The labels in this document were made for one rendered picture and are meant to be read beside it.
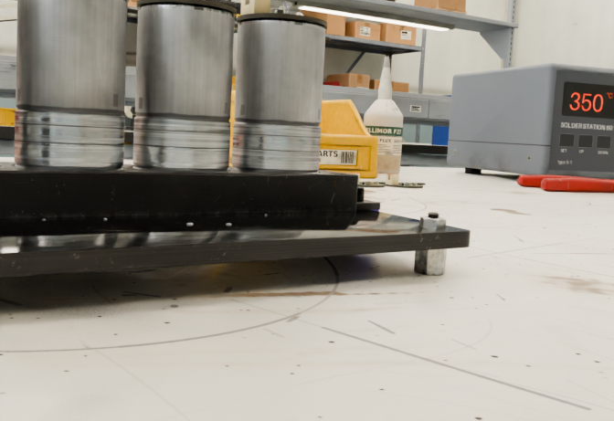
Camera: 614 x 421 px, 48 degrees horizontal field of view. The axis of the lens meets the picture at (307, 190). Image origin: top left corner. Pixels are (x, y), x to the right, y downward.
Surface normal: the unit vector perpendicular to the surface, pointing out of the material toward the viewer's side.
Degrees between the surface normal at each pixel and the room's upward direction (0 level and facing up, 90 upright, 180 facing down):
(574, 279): 0
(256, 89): 90
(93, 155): 90
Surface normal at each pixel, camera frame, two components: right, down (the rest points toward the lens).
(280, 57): 0.08, 0.09
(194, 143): 0.42, 0.10
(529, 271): 0.05, -1.00
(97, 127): 0.70, 0.10
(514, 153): -0.95, -0.02
